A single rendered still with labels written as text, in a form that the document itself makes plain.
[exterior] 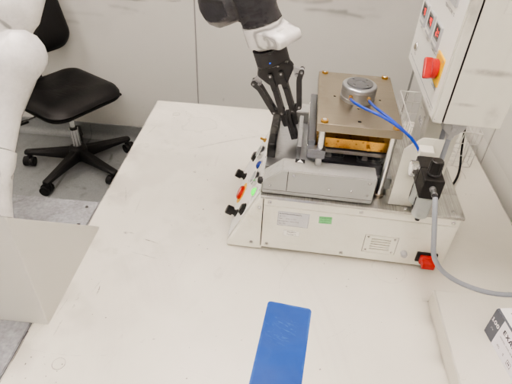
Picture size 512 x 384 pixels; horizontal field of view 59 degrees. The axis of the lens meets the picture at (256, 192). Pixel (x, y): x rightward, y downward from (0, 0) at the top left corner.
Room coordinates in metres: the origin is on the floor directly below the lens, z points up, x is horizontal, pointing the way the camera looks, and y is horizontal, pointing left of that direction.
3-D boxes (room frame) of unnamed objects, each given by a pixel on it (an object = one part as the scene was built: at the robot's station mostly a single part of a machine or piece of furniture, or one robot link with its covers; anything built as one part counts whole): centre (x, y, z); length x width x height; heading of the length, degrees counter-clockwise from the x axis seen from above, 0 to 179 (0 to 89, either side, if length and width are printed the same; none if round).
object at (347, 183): (0.83, -0.13, 0.96); 0.26 x 0.05 x 0.07; 85
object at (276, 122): (0.98, -0.04, 0.99); 0.15 x 0.02 x 0.04; 175
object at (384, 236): (0.94, -0.21, 0.84); 0.53 x 0.37 x 0.17; 85
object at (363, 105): (0.94, -0.25, 1.08); 0.31 x 0.24 x 0.13; 175
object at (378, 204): (0.96, -0.26, 0.93); 0.46 x 0.35 x 0.01; 85
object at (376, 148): (0.95, -0.22, 1.07); 0.22 x 0.17 x 0.10; 175
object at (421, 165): (0.73, -0.33, 1.05); 0.15 x 0.05 x 0.15; 175
